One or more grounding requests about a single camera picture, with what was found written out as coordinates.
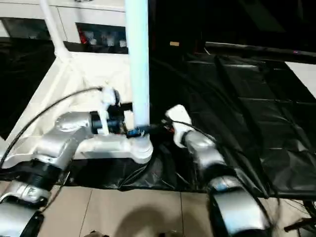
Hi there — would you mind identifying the white plastic table leg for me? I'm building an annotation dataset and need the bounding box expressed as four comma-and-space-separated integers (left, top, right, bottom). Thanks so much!
124, 0, 152, 148
39, 0, 73, 60

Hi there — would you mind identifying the black glossy mat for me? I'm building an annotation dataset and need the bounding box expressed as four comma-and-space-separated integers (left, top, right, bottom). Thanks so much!
0, 37, 316, 200

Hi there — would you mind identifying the white cabinet with glass doors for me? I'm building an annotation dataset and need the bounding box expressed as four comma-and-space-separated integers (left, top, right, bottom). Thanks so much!
0, 0, 131, 48

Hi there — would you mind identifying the long black bar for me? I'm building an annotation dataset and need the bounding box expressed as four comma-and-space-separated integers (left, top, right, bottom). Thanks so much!
204, 41, 316, 58

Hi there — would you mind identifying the white flat board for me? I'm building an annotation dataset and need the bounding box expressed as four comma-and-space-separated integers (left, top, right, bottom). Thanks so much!
285, 61, 316, 97

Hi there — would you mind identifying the black floor stand leg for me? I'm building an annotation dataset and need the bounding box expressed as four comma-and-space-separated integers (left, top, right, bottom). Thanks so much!
283, 217, 316, 232

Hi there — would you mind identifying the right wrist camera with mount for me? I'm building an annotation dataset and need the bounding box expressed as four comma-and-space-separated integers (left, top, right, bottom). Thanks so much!
164, 104, 194, 148

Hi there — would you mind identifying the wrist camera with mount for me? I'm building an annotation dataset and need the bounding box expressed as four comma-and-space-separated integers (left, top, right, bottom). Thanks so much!
164, 104, 194, 148
96, 86, 122, 136

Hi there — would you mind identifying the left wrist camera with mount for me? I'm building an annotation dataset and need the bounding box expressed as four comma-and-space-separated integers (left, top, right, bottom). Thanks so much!
96, 86, 122, 136

